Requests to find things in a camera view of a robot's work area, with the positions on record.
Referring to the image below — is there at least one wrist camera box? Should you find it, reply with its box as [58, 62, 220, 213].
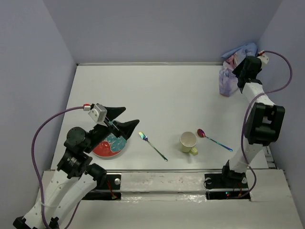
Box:
[257, 50, 269, 65]
[88, 104, 107, 124]

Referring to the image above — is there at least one iridescent fork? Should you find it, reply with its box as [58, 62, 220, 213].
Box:
[139, 132, 168, 162]

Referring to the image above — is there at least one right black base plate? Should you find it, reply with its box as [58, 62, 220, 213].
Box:
[203, 173, 251, 200]

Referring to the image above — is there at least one blue Frozen placemat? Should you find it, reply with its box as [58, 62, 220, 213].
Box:
[219, 42, 259, 97]

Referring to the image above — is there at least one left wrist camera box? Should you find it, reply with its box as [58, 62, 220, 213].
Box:
[88, 104, 107, 124]

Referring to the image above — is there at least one red and teal plate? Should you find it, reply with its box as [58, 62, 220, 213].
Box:
[93, 134, 127, 158]

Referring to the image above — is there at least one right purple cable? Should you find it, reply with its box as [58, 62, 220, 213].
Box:
[240, 50, 293, 198]

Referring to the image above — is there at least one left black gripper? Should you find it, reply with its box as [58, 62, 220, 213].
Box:
[85, 106, 140, 152]

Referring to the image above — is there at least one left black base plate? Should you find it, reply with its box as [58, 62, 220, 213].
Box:
[83, 173, 122, 201]

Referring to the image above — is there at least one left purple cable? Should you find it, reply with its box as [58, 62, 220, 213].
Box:
[31, 106, 84, 229]

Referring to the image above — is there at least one iridescent spoon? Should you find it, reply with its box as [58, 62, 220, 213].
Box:
[197, 129, 233, 152]

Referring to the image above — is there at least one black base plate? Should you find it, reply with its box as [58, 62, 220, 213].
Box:
[203, 173, 251, 200]
[83, 173, 122, 201]

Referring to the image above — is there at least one purple cable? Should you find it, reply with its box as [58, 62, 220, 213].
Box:
[240, 50, 293, 198]
[31, 106, 84, 229]

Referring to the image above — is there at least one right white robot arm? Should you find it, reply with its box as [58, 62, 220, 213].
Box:
[219, 52, 285, 187]

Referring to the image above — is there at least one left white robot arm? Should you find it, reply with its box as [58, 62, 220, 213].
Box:
[13, 104, 140, 229]

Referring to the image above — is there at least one pale yellow mug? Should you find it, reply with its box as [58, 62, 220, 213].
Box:
[180, 132, 198, 156]

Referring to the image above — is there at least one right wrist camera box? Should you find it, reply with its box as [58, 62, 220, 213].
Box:
[257, 50, 269, 65]

